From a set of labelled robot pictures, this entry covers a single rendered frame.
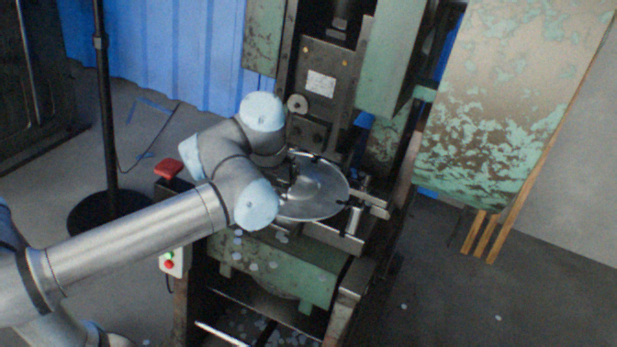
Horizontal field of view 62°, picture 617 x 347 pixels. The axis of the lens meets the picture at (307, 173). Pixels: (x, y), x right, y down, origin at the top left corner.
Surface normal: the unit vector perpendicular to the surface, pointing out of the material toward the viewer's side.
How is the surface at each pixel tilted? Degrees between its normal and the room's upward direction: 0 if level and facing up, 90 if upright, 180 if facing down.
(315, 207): 0
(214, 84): 90
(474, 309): 0
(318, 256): 0
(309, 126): 90
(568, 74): 83
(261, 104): 25
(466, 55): 85
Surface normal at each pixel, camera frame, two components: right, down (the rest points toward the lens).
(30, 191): 0.16, -0.79
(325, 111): -0.40, 0.50
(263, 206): 0.51, 0.58
